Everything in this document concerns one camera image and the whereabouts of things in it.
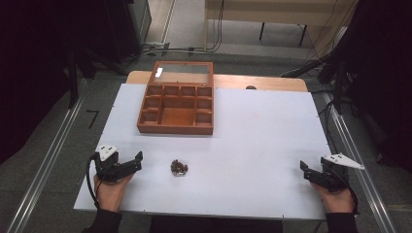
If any metal floor rail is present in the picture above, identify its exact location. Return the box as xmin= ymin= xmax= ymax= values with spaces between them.
xmin=322 ymin=91 xmax=390 ymax=233
xmin=5 ymin=79 xmax=90 ymax=233

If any person's lap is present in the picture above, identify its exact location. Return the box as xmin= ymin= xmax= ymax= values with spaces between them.
xmin=149 ymin=215 xmax=284 ymax=233

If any bundle of floor cables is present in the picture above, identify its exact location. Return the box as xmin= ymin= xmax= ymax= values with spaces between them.
xmin=124 ymin=0 xmax=226 ymax=66

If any brown bead bracelet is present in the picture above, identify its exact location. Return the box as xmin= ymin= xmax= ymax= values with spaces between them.
xmin=170 ymin=158 xmax=189 ymax=178

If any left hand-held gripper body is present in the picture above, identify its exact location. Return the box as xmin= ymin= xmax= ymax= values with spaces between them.
xmin=94 ymin=144 xmax=125 ymax=183

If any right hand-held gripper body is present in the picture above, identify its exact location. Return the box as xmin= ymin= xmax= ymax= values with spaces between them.
xmin=320 ymin=152 xmax=365 ymax=192

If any person's right hand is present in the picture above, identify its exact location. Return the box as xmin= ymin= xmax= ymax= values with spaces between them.
xmin=310 ymin=182 xmax=356 ymax=215

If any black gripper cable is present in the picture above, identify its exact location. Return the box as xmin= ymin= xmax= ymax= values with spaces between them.
xmin=332 ymin=168 xmax=361 ymax=216
xmin=85 ymin=152 xmax=102 ymax=209

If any light wooden bench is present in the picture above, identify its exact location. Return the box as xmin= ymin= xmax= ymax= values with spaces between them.
xmin=203 ymin=0 xmax=359 ymax=52

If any white table board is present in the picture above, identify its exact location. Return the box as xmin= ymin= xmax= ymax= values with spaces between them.
xmin=73 ymin=83 xmax=335 ymax=221

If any person's left hand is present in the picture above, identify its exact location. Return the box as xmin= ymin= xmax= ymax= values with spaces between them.
xmin=93 ymin=172 xmax=136 ymax=214

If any wooden compartment box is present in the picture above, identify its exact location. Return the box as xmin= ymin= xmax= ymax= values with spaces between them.
xmin=136 ymin=60 xmax=215 ymax=136

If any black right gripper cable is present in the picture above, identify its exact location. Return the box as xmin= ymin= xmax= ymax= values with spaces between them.
xmin=332 ymin=168 xmax=361 ymax=216

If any black curtain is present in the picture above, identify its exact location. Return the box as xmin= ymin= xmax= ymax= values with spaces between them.
xmin=319 ymin=0 xmax=412 ymax=174
xmin=0 ymin=0 xmax=113 ymax=164

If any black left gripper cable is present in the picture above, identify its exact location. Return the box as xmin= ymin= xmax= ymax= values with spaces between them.
xmin=85 ymin=152 xmax=102 ymax=209

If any dark cabinet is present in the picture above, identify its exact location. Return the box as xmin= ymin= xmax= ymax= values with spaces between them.
xmin=103 ymin=0 xmax=153 ymax=64

